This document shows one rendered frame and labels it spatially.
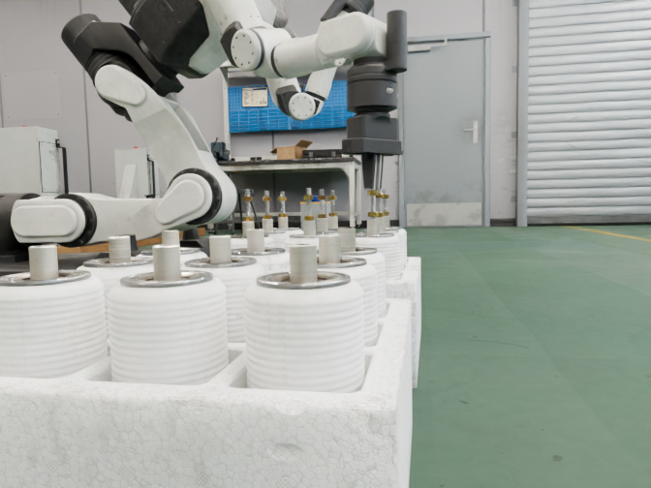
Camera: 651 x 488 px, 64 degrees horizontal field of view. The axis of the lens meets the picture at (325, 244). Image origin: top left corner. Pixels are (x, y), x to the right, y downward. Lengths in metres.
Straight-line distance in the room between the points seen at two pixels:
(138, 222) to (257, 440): 1.09
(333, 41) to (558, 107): 5.39
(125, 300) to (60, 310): 0.07
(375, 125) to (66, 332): 0.62
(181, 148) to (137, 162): 3.37
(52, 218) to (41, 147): 2.13
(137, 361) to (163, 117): 1.01
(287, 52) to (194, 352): 0.74
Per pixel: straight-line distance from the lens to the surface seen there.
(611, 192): 6.34
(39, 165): 3.60
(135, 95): 1.41
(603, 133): 6.34
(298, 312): 0.38
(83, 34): 1.54
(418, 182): 6.06
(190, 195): 1.31
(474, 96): 6.20
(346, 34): 0.94
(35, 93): 7.84
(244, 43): 1.10
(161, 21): 1.39
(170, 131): 1.39
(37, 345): 0.49
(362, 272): 0.50
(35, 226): 1.54
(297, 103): 1.58
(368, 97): 0.91
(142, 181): 4.71
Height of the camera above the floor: 0.31
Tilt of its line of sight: 5 degrees down
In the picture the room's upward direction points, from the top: 1 degrees counter-clockwise
